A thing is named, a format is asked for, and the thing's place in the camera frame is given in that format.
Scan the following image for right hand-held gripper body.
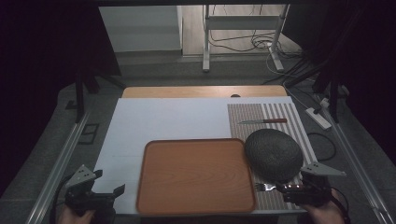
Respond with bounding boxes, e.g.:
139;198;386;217
283;161;347;208

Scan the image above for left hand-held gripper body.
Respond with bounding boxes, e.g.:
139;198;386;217
64;164;117;217

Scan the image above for person's right hand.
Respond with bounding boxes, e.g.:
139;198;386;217
301;189;346;224

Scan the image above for person's left hand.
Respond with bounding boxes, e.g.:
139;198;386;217
58;205;96;224

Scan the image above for dark grey round bowl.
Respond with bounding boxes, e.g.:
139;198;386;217
244;128;304;185

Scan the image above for white power strip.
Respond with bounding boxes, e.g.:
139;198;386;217
304;106;332;131

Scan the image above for brown wooden tray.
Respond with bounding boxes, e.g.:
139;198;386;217
135;137;257;216

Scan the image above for striped brown white placemat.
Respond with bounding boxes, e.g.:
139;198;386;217
227;102;318;212

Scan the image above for white board sheet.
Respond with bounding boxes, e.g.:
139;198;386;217
91;95;319;217

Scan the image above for black tripod stand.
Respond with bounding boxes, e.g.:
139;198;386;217
64;66;127;124
262;52;351;124

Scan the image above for wooden table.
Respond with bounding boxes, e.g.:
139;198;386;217
120;85;289;100

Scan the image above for white cabinet panel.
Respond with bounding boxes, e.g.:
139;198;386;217
98;5;184;53

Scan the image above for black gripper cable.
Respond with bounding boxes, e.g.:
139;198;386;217
330;186;352;224
49;172;78;224

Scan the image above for aluminium rail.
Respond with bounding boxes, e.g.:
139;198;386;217
25;112;91;224
319;104;396;224

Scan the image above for black floor frame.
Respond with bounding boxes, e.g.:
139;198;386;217
77;122;101;146

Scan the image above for black cable loop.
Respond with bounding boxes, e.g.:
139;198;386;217
307;132;337;162

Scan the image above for knife with brown handle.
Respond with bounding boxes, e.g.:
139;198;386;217
237;118;289;125

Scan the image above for black tangled cables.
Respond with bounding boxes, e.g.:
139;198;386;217
207;4;300;59

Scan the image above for white metal desk frame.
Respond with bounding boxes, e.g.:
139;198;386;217
202;4;291;74

